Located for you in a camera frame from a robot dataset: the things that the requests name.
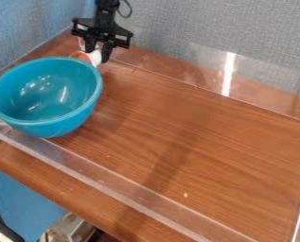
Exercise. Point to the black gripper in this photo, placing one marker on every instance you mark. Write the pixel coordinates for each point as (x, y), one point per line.
(99, 28)

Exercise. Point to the white and brown toy mushroom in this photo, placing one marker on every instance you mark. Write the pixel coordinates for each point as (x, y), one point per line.
(93, 57)

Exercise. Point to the blue plastic bowl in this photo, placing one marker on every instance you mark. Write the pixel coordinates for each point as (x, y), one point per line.
(49, 95)

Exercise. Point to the white power strip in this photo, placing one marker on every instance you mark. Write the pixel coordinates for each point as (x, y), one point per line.
(69, 229)

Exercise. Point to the clear acrylic barrier wall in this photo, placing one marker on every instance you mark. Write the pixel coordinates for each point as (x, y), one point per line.
(188, 155)

